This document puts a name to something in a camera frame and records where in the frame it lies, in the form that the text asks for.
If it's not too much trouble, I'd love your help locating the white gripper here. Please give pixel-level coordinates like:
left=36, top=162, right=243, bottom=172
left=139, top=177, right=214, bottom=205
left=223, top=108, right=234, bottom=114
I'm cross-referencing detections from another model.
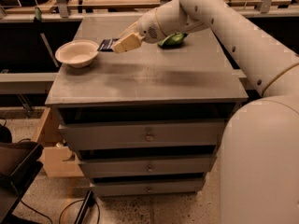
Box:
left=112, top=9, right=165, bottom=53

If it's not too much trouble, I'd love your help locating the dark blue rxbar wrapper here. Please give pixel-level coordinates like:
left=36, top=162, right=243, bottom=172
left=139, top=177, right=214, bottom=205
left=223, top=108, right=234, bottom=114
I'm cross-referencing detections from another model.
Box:
left=98, top=38, right=118, bottom=52

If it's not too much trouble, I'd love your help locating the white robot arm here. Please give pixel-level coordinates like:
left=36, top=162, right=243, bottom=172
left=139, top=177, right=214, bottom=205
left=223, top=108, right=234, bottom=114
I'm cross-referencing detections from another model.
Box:
left=112, top=0, right=299, bottom=224

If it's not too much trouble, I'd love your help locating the green chip bag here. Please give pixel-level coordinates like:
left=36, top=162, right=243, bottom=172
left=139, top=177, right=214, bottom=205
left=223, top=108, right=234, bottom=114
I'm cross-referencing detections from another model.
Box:
left=157, top=33, right=188, bottom=49

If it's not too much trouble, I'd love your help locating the grey drawer cabinet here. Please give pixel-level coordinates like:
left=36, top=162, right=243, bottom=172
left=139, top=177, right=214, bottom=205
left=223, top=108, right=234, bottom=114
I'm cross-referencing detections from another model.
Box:
left=45, top=14, right=249, bottom=199

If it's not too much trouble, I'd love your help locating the top grey drawer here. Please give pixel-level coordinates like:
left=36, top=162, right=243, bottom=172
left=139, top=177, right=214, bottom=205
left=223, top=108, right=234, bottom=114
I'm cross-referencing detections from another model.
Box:
left=59, top=120, right=224, bottom=151

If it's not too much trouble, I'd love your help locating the grey drawer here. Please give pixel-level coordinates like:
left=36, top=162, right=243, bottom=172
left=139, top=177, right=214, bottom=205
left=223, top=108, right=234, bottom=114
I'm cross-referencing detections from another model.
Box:
left=90, top=178, right=204, bottom=197
left=59, top=120, right=224, bottom=151
left=78, top=155, right=216, bottom=178

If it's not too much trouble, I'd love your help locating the middle grey drawer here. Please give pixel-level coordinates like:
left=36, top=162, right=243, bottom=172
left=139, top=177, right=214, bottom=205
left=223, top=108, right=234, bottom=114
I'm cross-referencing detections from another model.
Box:
left=78, top=155, right=216, bottom=178

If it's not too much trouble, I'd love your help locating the light wooden box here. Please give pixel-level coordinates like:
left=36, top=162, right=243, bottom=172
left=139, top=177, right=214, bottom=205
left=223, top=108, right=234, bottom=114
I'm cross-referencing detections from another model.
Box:
left=32, top=107, right=83, bottom=177

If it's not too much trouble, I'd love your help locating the bottom grey drawer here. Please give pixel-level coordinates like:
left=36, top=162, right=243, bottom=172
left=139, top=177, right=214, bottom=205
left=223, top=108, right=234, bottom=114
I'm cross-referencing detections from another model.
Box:
left=90, top=178, right=204, bottom=197

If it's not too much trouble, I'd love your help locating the black floor cable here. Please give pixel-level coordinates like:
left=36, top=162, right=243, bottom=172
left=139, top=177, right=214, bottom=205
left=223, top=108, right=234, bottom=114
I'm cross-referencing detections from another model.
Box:
left=18, top=198, right=101, bottom=224

